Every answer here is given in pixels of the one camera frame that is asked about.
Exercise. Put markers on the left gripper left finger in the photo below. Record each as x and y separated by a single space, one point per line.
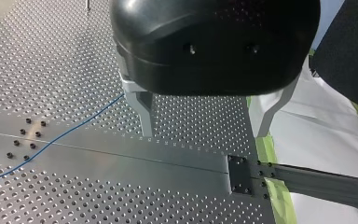
146 118

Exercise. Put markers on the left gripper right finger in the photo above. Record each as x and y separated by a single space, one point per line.
265 124

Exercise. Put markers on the black panel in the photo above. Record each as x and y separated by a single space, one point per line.
348 46

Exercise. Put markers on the metal post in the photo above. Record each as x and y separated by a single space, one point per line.
88 4

